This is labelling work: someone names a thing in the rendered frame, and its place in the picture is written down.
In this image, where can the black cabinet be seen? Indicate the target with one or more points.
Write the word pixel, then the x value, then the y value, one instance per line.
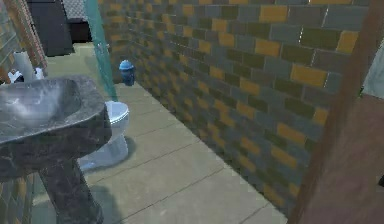
pixel 50 26

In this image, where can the teal glass shower panel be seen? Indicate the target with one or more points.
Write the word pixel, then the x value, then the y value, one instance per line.
pixel 99 46

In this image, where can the black low furniture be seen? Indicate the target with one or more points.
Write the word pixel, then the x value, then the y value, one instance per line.
pixel 79 30

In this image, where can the white toilet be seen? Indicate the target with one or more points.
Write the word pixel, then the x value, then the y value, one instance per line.
pixel 117 133

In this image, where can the blue round bin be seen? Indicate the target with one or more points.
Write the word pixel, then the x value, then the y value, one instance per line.
pixel 127 72

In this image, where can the reddish brown room door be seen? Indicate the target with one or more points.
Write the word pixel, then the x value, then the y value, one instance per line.
pixel 346 160

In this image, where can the dark grey marble pedestal sink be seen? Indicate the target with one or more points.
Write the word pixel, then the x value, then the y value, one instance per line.
pixel 50 126

